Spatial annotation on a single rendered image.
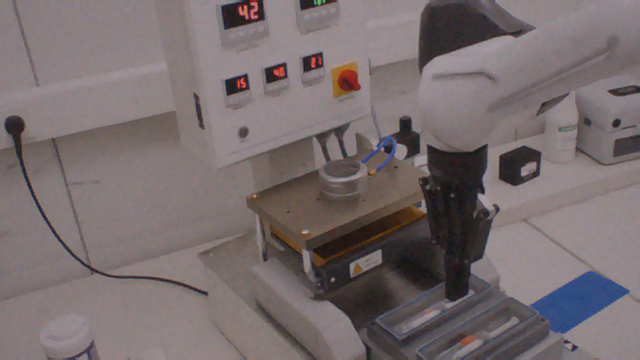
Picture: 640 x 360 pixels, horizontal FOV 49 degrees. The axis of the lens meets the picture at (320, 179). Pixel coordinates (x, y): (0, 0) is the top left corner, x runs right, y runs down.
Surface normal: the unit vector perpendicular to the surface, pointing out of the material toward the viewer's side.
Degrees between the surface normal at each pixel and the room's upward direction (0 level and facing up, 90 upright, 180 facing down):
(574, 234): 0
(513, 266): 0
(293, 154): 90
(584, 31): 87
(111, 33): 90
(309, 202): 0
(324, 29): 90
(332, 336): 41
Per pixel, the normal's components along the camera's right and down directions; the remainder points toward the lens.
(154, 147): 0.38, 0.40
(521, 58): -0.68, 0.30
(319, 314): -0.09, -0.88
